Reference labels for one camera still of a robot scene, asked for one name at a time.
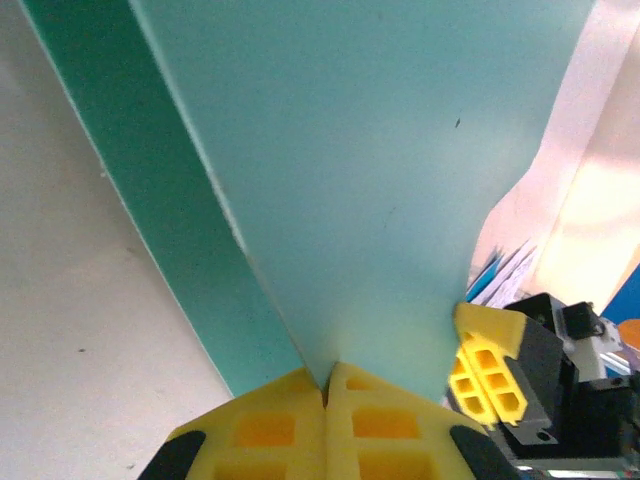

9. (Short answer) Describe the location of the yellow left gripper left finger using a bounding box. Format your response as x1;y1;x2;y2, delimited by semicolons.
137;366;327;480

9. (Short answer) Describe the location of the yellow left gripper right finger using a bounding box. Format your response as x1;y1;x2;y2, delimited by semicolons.
324;361;521;480

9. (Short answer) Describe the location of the white technical drawing sheet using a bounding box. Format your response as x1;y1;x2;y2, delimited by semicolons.
487;239;539;308

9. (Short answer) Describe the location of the teal green sheet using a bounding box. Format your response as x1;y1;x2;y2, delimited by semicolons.
19;0;597;407

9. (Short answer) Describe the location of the blue booklet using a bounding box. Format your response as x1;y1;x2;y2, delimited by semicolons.
468;254;502;302

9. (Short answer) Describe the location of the aluminium side frame rail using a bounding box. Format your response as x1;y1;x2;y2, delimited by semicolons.
601;348;640;374

